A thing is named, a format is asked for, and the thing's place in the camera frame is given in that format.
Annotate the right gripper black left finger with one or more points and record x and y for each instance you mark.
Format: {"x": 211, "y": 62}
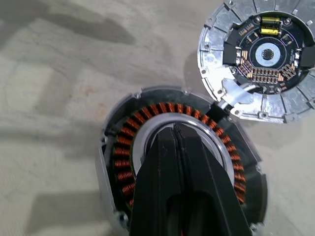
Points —
{"x": 157, "y": 186}

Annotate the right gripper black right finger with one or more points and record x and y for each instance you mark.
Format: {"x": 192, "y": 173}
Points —
{"x": 209, "y": 177}

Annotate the motor housing with copper windings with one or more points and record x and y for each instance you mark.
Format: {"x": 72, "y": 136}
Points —
{"x": 123, "y": 157}

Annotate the silver motor lid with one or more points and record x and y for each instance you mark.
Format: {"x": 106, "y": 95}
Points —
{"x": 214, "y": 56}

